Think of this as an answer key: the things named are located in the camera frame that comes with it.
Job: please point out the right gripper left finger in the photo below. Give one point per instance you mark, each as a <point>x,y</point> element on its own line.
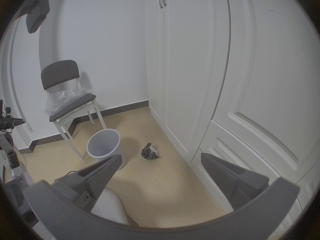
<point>100,176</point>

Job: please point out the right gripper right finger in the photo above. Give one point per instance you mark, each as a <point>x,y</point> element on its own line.
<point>232,184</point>

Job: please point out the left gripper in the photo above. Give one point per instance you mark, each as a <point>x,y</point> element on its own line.
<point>6,123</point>

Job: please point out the black plastic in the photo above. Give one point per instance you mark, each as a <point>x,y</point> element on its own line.
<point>147,154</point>

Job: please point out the white printed paper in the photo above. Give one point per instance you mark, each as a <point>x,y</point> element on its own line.
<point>154,148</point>

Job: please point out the clear plastic bag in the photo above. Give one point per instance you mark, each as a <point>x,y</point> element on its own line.
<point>65,99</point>

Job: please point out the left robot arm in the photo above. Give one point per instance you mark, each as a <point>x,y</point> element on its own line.
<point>13,160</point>

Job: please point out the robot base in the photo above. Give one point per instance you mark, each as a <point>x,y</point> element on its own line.
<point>110,206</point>

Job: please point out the white trash bin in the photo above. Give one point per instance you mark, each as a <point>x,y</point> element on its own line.
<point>102,144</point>

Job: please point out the grey and white chair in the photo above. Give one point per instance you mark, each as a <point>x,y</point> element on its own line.
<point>60,75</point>

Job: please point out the white wardrobe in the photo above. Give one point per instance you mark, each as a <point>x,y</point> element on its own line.
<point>225,71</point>

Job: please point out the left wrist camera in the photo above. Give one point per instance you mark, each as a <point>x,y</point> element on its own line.
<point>7,110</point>

